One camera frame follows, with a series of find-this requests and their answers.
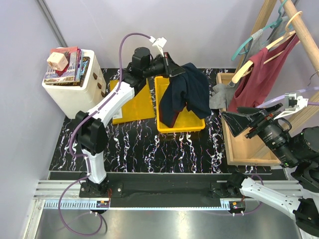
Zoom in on yellow flat lid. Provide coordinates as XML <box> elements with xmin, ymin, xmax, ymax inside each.
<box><xmin>112</xmin><ymin>81</ymin><xmax>155</xmax><ymax>125</ymax></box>

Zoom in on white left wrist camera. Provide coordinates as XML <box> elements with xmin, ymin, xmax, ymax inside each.
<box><xmin>149</xmin><ymin>36</ymin><xmax>167</xmax><ymax>57</ymax></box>

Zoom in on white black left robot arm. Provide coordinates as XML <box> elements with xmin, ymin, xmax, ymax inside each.
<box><xmin>72</xmin><ymin>47</ymin><xmax>185</xmax><ymax>197</ymax></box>

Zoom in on teal plastic hanger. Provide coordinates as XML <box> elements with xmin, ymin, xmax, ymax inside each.
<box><xmin>231</xmin><ymin>3</ymin><xmax>288</xmax><ymax>64</ymax></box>

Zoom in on grey tank top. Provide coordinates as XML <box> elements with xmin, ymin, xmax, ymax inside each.
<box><xmin>209</xmin><ymin>14</ymin><xmax>295</xmax><ymax>110</ymax></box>

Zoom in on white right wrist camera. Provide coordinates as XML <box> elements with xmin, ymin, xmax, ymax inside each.
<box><xmin>275</xmin><ymin>92</ymin><xmax>309</xmax><ymax>119</ymax></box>

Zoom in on maroon tank top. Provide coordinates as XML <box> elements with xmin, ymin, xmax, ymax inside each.
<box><xmin>227</xmin><ymin>34</ymin><xmax>299</xmax><ymax>113</ymax></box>

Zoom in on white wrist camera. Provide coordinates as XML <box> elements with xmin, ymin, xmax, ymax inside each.
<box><xmin>149</xmin><ymin>36</ymin><xmax>167</xmax><ymax>57</ymax></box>
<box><xmin>275</xmin><ymin>92</ymin><xmax>309</xmax><ymax>119</ymax></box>

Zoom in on wooden hanger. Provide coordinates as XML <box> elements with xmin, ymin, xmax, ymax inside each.
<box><xmin>231</xmin><ymin>11</ymin><xmax>304</xmax><ymax>84</ymax></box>

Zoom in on navy blue tank top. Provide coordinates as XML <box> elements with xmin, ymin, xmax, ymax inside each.
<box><xmin>159</xmin><ymin>63</ymin><xmax>211</xmax><ymax>127</ymax></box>

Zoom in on cream drawer cabinet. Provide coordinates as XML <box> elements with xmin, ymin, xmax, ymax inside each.
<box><xmin>42</xmin><ymin>49</ymin><xmax>107</xmax><ymax>119</ymax></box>

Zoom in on yellow plastic bin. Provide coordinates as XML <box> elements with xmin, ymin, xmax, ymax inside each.
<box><xmin>154</xmin><ymin>76</ymin><xmax>205</xmax><ymax>133</ymax></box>

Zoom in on lavender plastic hanger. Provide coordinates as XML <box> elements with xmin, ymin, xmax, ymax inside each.
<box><xmin>296</xmin><ymin>71</ymin><xmax>319</xmax><ymax>97</ymax></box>

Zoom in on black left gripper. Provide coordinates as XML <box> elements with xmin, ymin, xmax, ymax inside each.
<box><xmin>143</xmin><ymin>52</ymin><xmax>184</xmax><ymax>78</ymax></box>

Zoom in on stack of books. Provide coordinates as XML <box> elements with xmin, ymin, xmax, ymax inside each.
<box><xmin>43</xmin><ymin>46</ymin><xmax>89</xmax><ymax>87</ymax></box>

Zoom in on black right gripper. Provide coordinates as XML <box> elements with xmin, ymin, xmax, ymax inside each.
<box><xmin>219</xmin><ymin>101</ymin><xmax>298</xmax><ymax>165</ymax></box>

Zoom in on wooden clothes rack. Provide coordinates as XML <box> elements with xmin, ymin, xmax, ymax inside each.
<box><xmin>222</xmin><ymin>0</ymin><xmax>319</xmax><ymax>166</ymax></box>

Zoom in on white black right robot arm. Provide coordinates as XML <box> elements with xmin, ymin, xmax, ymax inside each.
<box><xmin>221</xmin><ymin>103</ymin><xmax>319</xmax><ymax>237</ymax></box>

